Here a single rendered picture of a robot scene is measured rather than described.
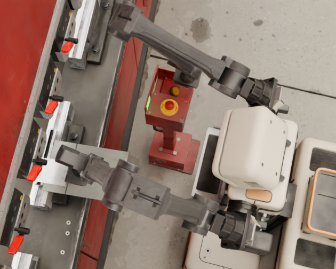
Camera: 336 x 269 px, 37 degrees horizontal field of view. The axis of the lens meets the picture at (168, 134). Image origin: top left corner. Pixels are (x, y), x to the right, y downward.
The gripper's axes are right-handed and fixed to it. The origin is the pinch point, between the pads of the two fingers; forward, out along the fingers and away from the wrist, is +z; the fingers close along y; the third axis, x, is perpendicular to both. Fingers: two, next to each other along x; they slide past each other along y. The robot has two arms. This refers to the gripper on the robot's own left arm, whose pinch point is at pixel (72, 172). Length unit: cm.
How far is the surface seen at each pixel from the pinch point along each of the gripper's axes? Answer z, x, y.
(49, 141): 7.1, -8.7, -9.9
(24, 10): -48, -33, -25
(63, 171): 2.5, -2.4, -0.1
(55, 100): -20.9, -15.5, -15.4
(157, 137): 71, 58, -45
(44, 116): -14.4, -16.2, -11.6
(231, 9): 69, 89, -137
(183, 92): 14, 41, -49
